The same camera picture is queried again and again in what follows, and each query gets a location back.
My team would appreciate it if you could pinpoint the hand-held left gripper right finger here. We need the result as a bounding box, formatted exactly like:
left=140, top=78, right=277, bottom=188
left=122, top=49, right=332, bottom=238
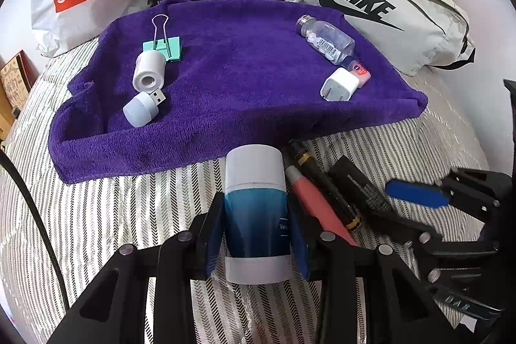
left=286, top=206, right=455, bottom=344

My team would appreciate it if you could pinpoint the clear pill bottle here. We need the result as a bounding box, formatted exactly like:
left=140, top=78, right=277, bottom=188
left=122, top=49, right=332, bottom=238
left=297, top=14, right=356, bottom=66

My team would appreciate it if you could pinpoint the black and gold pen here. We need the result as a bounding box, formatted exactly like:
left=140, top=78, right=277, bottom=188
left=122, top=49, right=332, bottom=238
left=282, top=142, right=362, bottom=234

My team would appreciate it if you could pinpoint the purple towel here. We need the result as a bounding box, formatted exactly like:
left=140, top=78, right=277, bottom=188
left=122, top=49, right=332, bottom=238
left=47, top=0, right=429, bottom=184

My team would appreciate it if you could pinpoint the brown patterned notebook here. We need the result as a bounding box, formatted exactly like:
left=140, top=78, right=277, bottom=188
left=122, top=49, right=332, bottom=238
left=0, top=50, right=34, bottom=120

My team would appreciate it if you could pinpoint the black rectangular box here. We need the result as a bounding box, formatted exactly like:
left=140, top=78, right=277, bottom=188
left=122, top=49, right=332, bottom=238
left=328, top=156, right=394, bottom=214

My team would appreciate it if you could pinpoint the blue and white cylinder container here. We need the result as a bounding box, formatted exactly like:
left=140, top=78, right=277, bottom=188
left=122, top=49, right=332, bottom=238
left=224, top=144, right=292, bottom=284

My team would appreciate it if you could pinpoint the black cable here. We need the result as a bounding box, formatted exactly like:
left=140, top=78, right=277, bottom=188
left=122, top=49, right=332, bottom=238
left=0, top=150, right=70, bottom=332

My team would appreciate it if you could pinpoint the grey sports bag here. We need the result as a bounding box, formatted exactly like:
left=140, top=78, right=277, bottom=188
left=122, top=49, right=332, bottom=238
left=279, top=0, right=477, bottom=77

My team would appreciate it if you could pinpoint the white usb night light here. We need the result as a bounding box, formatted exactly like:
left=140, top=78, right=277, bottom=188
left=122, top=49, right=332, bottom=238
left=123, top=88, right=168, bottom=127

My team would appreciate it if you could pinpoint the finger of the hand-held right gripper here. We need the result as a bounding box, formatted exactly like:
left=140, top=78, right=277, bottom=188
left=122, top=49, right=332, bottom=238
left=384, top=168, right=501, bottom=215
left=368, top=206, right=443, bottom=245

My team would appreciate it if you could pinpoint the small pink and blue tube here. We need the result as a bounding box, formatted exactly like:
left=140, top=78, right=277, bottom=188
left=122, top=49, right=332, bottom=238
left=342, top=57, right=372, bottom=85

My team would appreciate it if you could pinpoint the green binder clip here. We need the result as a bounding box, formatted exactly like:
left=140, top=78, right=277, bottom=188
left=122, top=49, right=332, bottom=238
left=142, top=14, right=183, bottom=63

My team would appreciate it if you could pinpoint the white tape roll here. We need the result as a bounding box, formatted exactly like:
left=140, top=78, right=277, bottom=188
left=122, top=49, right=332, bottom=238
left=133, top=50, right=166, bottom=93

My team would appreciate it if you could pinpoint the white charger plug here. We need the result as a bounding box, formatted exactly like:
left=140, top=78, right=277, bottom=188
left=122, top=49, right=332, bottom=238
left=320, top=67, right=361, bottom=102

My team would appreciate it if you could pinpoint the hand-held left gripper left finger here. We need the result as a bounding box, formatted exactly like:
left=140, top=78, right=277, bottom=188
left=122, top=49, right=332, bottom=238
left=48, top=191, right=225, bottom=344

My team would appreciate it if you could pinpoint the striped quilt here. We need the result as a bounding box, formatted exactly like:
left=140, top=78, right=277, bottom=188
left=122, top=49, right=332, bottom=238
left=0, top=42, right=494, bottom=344

